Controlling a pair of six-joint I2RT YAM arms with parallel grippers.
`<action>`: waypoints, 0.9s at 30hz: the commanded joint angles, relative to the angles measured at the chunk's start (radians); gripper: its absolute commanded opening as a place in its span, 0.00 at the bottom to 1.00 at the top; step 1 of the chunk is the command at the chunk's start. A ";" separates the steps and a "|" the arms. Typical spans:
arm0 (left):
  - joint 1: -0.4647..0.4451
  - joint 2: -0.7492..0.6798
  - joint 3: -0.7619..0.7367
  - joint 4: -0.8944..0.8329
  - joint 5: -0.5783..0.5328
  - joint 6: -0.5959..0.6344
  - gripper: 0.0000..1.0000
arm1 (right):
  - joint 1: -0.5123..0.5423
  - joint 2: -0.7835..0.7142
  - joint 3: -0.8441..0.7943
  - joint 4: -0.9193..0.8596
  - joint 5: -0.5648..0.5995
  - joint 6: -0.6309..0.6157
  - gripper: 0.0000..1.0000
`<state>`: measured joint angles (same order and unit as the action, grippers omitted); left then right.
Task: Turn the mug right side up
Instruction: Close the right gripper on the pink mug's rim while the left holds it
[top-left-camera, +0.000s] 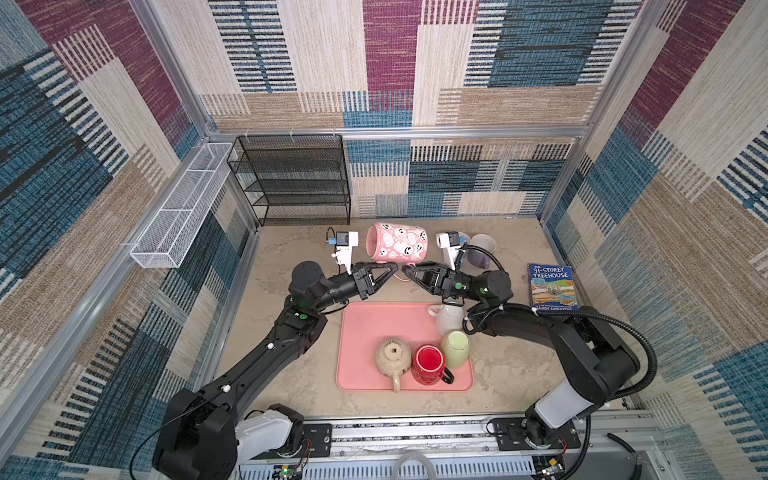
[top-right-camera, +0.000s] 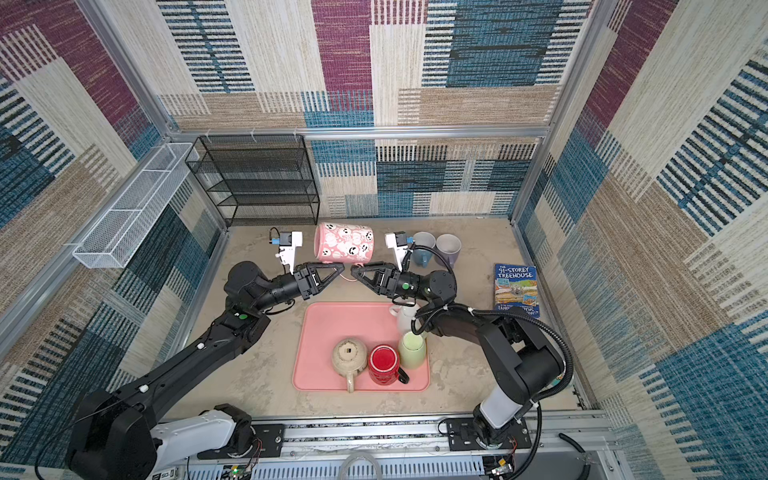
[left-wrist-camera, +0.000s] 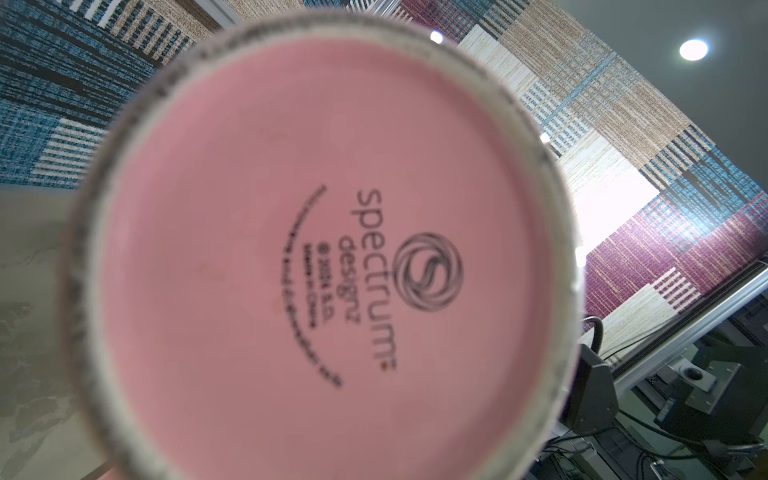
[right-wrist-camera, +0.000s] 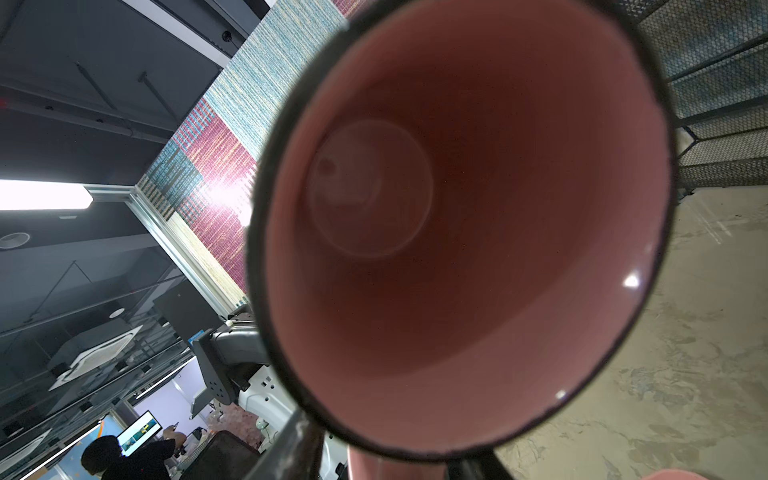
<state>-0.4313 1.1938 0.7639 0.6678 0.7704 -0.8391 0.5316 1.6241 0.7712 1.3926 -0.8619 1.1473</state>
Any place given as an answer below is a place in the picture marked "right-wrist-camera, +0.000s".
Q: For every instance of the computer monitor screen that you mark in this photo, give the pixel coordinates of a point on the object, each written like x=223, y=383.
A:
x=138, y=433

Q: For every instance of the black wire shelf rack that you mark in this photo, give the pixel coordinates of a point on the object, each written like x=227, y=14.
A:
x=713, y=56

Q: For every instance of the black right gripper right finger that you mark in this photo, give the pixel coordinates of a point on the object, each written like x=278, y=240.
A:
x=485, y=466

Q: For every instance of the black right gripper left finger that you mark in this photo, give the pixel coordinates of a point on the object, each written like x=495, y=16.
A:
x=297, y=453

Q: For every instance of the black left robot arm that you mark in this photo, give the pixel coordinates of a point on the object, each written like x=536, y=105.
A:
x=236, y=369

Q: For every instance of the ceiling light panel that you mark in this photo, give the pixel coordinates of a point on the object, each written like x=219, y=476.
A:
x=21, y=195

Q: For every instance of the pink ghost mug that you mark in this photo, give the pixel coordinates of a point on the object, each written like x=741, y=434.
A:
x=459, y=215

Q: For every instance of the person in black clothes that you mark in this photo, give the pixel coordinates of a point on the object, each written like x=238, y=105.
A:
x=103, y=458

